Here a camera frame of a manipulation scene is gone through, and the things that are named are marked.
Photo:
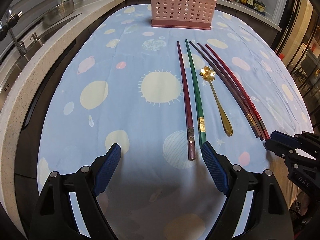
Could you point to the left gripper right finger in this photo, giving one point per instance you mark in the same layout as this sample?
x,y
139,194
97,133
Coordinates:
x,y
215,168

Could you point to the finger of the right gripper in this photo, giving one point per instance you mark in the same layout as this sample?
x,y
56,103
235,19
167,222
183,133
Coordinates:
x,y
280,149
284,139

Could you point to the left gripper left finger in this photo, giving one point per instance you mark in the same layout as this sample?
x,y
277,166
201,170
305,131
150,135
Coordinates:
x,y
104,168

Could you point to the brown chopstick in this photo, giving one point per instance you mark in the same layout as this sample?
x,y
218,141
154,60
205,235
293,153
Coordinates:
x,y
214,128

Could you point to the dark red chopstick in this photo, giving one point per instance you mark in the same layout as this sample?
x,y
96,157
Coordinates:
x,y
187,106

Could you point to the green chopstick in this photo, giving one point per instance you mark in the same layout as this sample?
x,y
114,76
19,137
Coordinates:
x,y
198,101

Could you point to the purple chopstick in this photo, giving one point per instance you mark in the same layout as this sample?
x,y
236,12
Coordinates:
x,y
223,75

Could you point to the person's right hand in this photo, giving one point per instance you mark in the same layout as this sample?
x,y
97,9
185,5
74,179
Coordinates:
x,y
302,207

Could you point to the blue patterned tablecloth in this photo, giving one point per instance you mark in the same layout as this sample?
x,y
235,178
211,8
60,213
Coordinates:
x,y
124,86

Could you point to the gold flower spoon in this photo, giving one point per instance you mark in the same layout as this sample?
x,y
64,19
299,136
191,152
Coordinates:
x,y
209,76

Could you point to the teal seasoning jar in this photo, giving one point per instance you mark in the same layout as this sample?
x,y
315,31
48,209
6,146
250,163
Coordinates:
x,y
259,7

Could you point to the stainless steel sink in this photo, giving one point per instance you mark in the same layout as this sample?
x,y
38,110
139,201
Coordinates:
x,y
11,69

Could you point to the sink soap dispenser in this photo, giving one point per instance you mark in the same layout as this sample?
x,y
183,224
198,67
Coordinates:
x,y
34,37

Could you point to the stainless steel bowl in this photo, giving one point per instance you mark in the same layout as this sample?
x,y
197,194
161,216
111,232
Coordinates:
x,y
57,13

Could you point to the pink perforated utensil holder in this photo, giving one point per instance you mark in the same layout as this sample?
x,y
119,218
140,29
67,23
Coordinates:
x,y
188,14

